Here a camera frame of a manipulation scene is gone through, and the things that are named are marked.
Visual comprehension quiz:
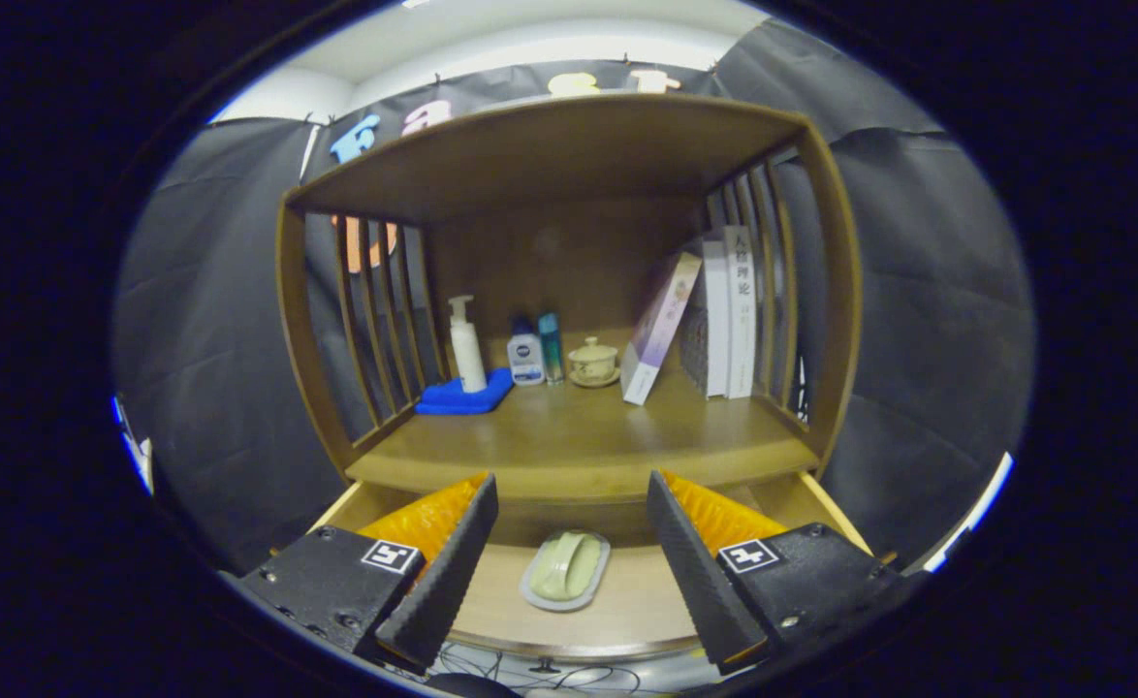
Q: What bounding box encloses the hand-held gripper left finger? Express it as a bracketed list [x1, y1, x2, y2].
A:
[237, 472, 500, 677]

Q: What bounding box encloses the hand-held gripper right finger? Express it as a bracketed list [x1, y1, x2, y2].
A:
[647, 470, 904, 677]

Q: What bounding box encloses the wooden drawer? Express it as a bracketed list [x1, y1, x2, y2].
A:
[307, 472, 900, 665]

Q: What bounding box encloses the green soap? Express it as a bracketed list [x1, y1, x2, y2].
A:
[520, 529, 612, 613]

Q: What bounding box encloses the wooden countertop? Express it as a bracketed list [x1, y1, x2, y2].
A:
[346, 364, 820, 500]

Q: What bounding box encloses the wooden cabinet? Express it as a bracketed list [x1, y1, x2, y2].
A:
[275, 92, 900, 665]

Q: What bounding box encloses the blue cloth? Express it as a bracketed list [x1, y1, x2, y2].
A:
[415, 366, 515, 416]

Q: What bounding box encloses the white pump bottle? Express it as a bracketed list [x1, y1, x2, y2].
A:
[448, 295, 488, 394]

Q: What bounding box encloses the beige lidded teacup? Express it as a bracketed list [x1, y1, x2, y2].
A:
[568, 336, 620, 389]

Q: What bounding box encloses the white bottle with blue cap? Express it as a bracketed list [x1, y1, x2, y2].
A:
[507, 318, 546, 387]

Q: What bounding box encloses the purple and white book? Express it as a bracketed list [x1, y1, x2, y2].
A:
[619, 252, 703, 406]

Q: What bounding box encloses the white book with black lettering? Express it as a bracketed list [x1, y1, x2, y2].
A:
[722, 225, 758, 399]

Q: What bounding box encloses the slim teal bottle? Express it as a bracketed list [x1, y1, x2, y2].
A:
[538, 312, 565, 385]

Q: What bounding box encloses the white appliance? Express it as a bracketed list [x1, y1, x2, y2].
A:
[923, 451, 1014, 573]

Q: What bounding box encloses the black backdrop cloth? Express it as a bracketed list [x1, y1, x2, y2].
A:
[111, 17, 1035, 573]

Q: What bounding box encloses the black cable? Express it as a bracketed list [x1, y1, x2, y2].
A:
[424, 645, 643, 697]

